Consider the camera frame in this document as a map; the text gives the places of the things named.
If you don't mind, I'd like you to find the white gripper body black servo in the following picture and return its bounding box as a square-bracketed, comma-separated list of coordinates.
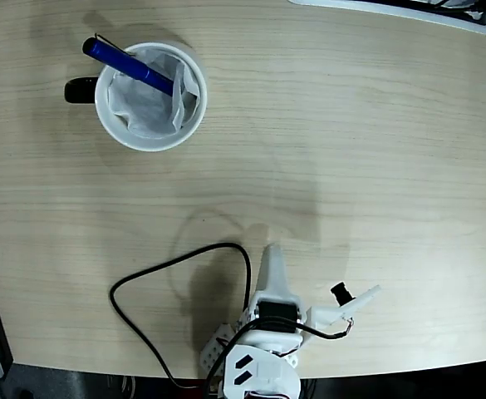
[241, 295, 313, 348]

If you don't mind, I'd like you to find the white mug black handle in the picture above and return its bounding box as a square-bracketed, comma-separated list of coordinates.
[63, 41, 209, 153]

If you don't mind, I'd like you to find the crumpled white tissue paper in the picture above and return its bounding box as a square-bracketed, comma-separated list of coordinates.
[107, 47, 200, 140]

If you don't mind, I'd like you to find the black device with white marks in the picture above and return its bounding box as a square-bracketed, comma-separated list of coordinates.
[404, 0, 486, 20]

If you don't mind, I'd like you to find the black wrist camera white mount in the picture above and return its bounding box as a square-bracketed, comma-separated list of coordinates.
[308, 281, 383, 337]

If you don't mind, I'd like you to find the blue metal pen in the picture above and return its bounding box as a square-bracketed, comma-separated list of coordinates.
[81, 32, 175, 97]

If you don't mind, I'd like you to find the white flat panel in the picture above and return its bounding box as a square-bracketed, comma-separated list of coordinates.
[287, 0, 486, 37]

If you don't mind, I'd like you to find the black camera cable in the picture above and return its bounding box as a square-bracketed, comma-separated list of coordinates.
[109, 242, 356, 390]

